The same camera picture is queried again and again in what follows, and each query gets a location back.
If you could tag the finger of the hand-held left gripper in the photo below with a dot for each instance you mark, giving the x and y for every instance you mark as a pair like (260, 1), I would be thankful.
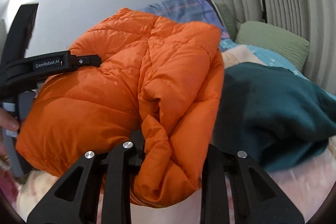
(88, 60)

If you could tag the person's left hand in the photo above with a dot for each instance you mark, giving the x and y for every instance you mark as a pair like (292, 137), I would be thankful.
(9, 121)

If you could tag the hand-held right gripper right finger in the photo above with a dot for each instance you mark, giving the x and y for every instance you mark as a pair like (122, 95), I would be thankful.
(212, 161)

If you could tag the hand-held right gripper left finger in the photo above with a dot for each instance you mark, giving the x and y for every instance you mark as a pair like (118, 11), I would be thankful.
(131, 153)

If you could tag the large green pillow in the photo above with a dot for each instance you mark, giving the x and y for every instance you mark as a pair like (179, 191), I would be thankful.
(273, 41)

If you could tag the pink fleece blanket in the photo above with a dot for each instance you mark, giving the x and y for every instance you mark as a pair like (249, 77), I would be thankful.
(288, 187)

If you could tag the light blue star-print sheet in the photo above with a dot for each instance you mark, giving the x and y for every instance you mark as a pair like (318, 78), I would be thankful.
(265, 54)

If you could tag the blue plaid pillow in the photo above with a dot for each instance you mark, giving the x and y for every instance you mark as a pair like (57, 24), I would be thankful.
(183, 7)

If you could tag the teal garment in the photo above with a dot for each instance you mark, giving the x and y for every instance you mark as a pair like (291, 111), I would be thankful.
(275, 108)

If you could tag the orange puffer jacket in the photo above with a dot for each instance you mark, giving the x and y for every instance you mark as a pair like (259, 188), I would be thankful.
(105, 95)

